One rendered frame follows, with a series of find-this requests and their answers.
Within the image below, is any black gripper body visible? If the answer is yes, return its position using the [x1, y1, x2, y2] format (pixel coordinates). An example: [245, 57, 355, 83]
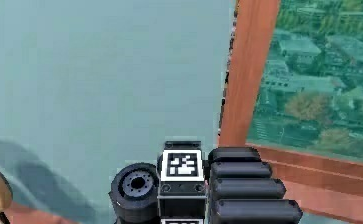
[108, 162, 162, 224]

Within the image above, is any brown framed window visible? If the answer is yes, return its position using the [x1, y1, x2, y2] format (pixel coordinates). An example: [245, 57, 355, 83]
[217, 0, 363, 224]

